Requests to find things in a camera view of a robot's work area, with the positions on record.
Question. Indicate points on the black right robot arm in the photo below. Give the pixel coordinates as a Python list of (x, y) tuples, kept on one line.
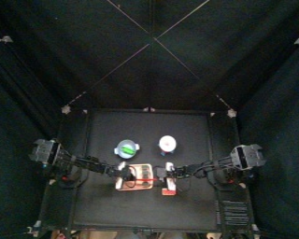
[(216, 164)]

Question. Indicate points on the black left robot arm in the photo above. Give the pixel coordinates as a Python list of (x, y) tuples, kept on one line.
[(78, 162)]

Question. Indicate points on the white cup with red print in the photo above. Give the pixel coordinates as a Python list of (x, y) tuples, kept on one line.
[(166, 144)]

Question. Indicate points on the beige rectangular tray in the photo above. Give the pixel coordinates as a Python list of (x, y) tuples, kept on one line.
[(141, 186)]

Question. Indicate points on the dark ribbed pad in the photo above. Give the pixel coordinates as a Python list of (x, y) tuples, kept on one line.
[(145, 170)]

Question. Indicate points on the small red block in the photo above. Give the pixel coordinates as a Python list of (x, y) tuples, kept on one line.
[(169, 192)]

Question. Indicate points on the green toy vegetable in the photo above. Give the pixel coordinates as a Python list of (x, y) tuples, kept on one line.
[(126, 151)]

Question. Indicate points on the green and white object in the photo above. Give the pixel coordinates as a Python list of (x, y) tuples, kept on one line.
[(126, 148)]

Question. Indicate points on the silver frame centre bracket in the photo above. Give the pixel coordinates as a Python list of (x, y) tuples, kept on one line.
[(148, 109)]

